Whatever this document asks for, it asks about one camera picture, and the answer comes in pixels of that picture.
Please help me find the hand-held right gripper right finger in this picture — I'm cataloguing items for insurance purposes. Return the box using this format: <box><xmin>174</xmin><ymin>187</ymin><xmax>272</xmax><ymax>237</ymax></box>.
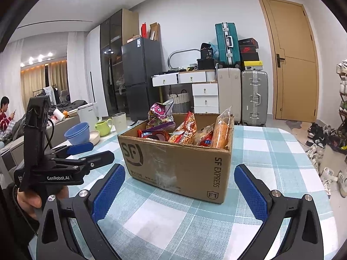
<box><xmin>234</xmin><ymin>164</ymin><xmax>323</xmax><ymax>260</ymax></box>

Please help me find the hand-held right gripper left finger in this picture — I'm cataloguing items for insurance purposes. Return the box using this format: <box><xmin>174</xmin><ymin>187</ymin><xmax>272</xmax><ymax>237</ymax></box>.
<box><xmin>36</xmin><ymin>163</ymin><xmax>126</xmax><ymax>260</ymax></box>

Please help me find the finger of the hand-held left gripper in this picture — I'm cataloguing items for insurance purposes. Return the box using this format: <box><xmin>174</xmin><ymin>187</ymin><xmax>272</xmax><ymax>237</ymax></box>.
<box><xmin>51</xmin><ymin>151</ymin><xmax>115</xmax><ymax>174</ymax></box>
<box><xmin>51</xmin><ymin>142</ymin><xmax>95</xmax><ymax>158</ymax></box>

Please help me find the large red cookie packet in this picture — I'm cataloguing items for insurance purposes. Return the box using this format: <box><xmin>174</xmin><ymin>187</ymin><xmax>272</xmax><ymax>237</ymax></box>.
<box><xmin>137</xmin><ymin>129</ymin><xmax>171</xmax><ymax>141</ymax></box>

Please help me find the clear bread packet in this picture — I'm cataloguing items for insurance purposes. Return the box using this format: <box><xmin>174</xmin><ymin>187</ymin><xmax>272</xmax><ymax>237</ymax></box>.
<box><xmin>211</xmin><ymin>106</ymin><xmax>234</xmax><ymax>149</ymax></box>

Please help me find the small red cookie packet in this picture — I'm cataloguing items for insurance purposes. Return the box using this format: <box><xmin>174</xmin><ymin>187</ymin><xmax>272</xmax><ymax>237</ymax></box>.
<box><xmin>194</xmin><ymin>125</ymin><xmax>216</xmax><ymax>147</ymax></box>

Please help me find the brown cardboard box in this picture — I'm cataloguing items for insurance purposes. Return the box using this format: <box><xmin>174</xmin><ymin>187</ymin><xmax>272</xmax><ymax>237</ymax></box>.
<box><xmin>117</xmin><ymin>113</ymin><xmax>234</xmax><ymax>204</ymax></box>

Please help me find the purple white candy packet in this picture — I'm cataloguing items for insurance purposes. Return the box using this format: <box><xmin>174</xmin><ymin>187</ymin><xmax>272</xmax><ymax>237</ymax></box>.
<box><xmin>147</xmin><ymin>99</ymin><xmax>175</xmax><ymax>130</ymax></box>

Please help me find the red noodle snack packet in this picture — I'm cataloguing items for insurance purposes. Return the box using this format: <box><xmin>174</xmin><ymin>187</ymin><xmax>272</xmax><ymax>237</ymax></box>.
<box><xmin>168</xmin><ymin>111</ymin><xmax>197</xmax><ymax>144</ymax></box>

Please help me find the person's left forearm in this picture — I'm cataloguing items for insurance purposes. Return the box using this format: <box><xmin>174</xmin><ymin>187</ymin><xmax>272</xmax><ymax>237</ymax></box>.
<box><xmin>1</xmin><ymin>183</ymin><xmax>41</xmax><ymax>250</ymax></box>

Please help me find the person's left hand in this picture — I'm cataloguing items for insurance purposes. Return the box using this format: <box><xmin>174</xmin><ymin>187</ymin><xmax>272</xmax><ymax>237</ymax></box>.
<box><xmin>17</xmin><ymin>185</ymin><xmax>69</xmax><ymax>220</ymax></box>

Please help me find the blue bowl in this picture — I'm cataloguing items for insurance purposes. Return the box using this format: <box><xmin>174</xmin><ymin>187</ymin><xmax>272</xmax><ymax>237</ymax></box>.
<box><xmin>67</xmin><ymin>134</ymin><xmax>90</xmax><ymax>146</ymax></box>
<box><xmin>64</xmin><ymin>122</ymin><xmax>90</xmax><ymax>138</ymax></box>

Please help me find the beige shallow bowl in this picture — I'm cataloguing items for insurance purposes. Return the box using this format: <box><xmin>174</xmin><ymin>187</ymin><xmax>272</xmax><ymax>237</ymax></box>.
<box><xmin>87</xmin><ymin>130</ymin><xmax>101</xmax><ymax>145</ymax></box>

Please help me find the grey upholstered seat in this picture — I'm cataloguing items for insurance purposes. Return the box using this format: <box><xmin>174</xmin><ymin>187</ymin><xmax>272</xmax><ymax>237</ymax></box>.
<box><xmin>0</xmin><ymin>138</ymin><xmax>25</xmax><ymax>180</ymax></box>

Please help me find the green mug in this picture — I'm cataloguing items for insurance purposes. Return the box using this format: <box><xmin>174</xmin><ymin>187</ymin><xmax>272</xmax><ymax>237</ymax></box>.
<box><xmin>95</xmin><ymin>118</ymin><xmax>113</xmax><ymax>137</ymax></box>

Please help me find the white kettle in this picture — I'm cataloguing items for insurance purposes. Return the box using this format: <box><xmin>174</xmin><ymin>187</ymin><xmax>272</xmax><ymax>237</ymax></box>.
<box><xmin>77</xmin><ymin>102</ymin><xmax>103</xmax><ymax>130</ymax></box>

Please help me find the cream tumbler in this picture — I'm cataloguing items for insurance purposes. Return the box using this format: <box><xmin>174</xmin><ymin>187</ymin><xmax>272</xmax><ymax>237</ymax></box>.
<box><xmin>112</xmin><ymin>112</ymin><xmax>127</xmax><ymax>135</ymax></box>

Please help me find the white paper cup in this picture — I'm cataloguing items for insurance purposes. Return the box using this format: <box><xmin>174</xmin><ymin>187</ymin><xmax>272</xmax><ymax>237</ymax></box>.
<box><xmin>53</xmin><ymin>108</ymin><xmax>66</xmax><ymax>122</ymax></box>

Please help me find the dark clothes pile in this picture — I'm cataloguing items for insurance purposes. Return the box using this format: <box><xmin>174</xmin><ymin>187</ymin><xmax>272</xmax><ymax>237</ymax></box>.
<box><xmin>56</xmin><ymin>100</ymin><xmax>88</xmax><ymax>113</ymax></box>

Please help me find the beige curtain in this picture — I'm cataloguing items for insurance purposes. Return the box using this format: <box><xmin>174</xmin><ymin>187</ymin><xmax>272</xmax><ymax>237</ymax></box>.
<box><xmin>20</xmin><ymin>65</ymin><xmax>46</xmax><ymax>106</ymax></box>

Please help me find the dark glass cabinet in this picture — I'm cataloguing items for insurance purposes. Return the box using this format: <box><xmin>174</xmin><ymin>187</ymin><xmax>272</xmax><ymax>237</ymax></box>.
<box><xmin>99</xmin><ymin>16</ymin><xmax>124</xmax><ymax>117</ymax></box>

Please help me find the shoe rack with shoes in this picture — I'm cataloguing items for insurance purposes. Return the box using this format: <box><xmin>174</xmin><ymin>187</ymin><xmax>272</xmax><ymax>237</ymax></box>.
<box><xmin>305</xmin><ymin>60</ymin><xmax>347</xmax><ymax>198</ymax></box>

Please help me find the dark grey fridge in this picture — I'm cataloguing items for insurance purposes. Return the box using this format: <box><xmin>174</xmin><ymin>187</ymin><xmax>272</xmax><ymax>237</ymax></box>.
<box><xmin>121</xmin><ymin>37</ymin><xmax>163</xmax><ymax>122</ymax></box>

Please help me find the silver suitcase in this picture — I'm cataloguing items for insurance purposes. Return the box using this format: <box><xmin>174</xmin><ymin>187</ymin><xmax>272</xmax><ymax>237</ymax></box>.
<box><xmin>241</xmin><ymin>70</ymin><xmax>269</xmax><ymax>126</ymax></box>

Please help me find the woven basket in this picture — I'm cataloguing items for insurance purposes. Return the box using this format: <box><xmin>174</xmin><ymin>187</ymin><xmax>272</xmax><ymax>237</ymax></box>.
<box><xmin>167</xmin><ymin>90</ymin><xmax>191</xmax><ymax>112</ymax></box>

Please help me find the beige suitcase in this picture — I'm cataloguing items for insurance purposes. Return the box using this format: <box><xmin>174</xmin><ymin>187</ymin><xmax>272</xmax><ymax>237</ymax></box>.
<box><xmin>217</xmin><ymin>68</ymin><xmax>242</xmax><ymax>125</ymax></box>

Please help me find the white drawer desk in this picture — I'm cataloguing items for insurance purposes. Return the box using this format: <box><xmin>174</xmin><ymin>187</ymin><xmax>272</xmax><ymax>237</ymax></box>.
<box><xmin>152</xmin><ymin>70</ymin><xmax>219</xmax><ymax>114</ymax></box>

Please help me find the wooden shoe rack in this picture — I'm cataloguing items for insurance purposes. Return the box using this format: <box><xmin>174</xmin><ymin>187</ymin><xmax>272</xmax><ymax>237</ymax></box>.
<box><xmin>336</xmin><ymin>60</ymin><xmax>347</xmax><ymax>144</ymax></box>

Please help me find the yellow black shoe box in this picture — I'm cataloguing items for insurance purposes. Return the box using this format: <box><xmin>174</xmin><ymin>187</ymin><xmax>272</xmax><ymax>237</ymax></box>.
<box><xmin>242</xmin><ymin>60</ymin><xmax>263</xmax><ymax>71</ymax></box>

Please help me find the wooden upper cabinet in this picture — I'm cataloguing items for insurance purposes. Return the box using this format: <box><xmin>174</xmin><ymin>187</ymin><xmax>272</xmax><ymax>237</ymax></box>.
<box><xmin>122</xmin><ymin>9</ymin><xmax>139</xmax><ymax>45</ymax></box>

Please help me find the black case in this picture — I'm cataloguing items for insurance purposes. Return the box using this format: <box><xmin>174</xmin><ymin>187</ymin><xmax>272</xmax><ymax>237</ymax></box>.
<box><xmin>197</xmin><ymin>58</ymin><xmax>217</xmax><ymax>70</ymax></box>

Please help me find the flat brown cardboard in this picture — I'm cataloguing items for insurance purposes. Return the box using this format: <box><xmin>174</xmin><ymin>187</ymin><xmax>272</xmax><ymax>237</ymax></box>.
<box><xmin>149</xmin><ymin>22</ymin><xmax>161</xmax><ymax>42</ymax></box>

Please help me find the black bag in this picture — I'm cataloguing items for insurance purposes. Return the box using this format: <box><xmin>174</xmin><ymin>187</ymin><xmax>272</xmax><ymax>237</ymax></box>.
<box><xmin>200</xmin><ymin>43</ymin><xmax>216</xmax><ymax>60</ymax></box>

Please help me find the teal suitcase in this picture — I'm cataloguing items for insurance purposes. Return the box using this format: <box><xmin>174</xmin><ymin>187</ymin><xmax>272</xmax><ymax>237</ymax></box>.
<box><xmin>215</xmin><ymin>22</ymin><xmax>242</xmax><ymax>68</ymax></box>

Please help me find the wooden door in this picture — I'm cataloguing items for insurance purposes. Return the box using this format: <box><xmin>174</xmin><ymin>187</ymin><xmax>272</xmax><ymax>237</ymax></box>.
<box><xmin>257</xmin><ymin>0</ymin><xmax>319</xmax><ymax>124</ymax></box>

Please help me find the black cable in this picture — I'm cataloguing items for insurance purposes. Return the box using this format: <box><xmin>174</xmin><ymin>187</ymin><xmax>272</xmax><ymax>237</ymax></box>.
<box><xmin>46</xmin><ymin>119</ymin><xmax>55</xmax><ymax>150</ymax></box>

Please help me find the oval mirror frame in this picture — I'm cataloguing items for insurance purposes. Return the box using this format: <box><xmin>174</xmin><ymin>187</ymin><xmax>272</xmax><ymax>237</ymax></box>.
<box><xmin>167</xmin><ymin>49</ymin><xmax>201</xmax><ymax>71</ymax></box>

